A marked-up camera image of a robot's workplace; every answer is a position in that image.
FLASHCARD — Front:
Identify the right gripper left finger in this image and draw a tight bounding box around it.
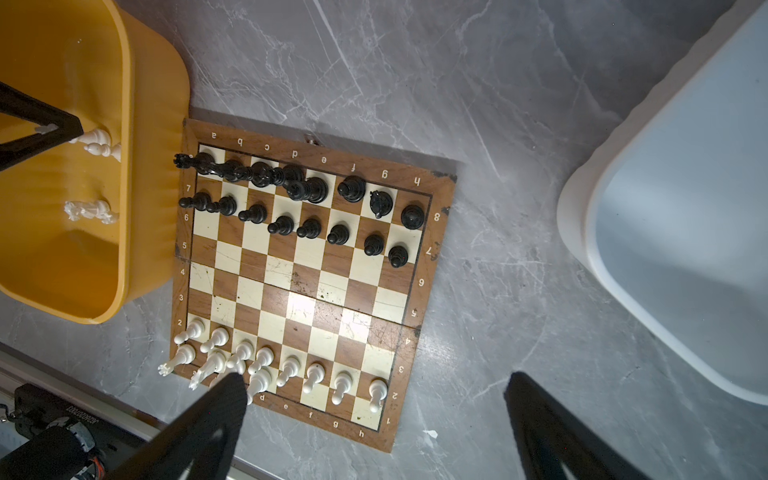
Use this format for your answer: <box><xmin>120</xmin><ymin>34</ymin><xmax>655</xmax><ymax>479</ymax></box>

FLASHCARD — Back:
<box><xmin>107</xmin><ymin>373</ymin><xmax>246</xmax><ymax>479</ymax></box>

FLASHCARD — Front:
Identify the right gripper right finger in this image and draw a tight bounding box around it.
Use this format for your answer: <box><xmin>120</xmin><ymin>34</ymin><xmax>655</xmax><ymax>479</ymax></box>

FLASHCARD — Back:
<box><xmin>504</xmin><ymin>371</ymin><xmax>647</xmax><ymax>479</ymax></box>

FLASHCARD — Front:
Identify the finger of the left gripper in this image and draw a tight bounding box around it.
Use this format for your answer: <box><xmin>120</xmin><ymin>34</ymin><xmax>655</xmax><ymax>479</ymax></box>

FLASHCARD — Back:
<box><xmin>1</xmin><ymin>83</ymin><xmax>84</xmax><ymax>171</ymax></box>

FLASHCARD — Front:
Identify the wooden chess board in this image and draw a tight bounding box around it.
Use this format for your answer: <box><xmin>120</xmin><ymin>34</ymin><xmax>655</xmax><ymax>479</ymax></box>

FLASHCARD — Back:
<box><xmin>159</xmin><ymin>119</ymin><xmax>457</xmax><ymax>452</ymax></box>

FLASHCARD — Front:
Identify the white king in tray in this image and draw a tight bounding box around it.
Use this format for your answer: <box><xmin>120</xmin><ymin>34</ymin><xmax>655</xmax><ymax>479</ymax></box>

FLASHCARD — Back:
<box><xmin>69</xmin><ymin>128</ymin><xmax>112</xmax><ymax>146</ymax></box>

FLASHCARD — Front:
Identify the white bishop in tray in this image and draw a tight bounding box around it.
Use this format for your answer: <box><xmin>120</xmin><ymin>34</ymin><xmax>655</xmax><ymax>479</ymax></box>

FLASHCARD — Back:
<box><xmin>84</xmin><ymin>143</ymin><xmax>122</xmax><ymax>162</ymax></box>

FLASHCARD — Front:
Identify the white knight in tray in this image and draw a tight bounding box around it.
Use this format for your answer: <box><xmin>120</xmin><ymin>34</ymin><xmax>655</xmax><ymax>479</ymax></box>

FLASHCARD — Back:
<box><xmin>64</xmin><ymin>200</ymin><xmax>119</xmax><ymax>225</ymax></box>

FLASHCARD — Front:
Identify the yellow plastic tray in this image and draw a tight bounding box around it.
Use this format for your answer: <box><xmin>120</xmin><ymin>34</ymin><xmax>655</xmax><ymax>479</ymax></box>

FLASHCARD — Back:
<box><xmin>1</xmin><ymin>1</ymin><xmax>190</xmax><ymax>324</ymax></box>

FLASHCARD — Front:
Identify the white plastic tray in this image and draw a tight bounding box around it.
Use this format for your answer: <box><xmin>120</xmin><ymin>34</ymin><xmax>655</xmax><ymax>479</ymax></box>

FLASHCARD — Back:
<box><xmin>557</xmin><ymin>1</ymin><xmax>767</xmax><ymax>404</ymax></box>

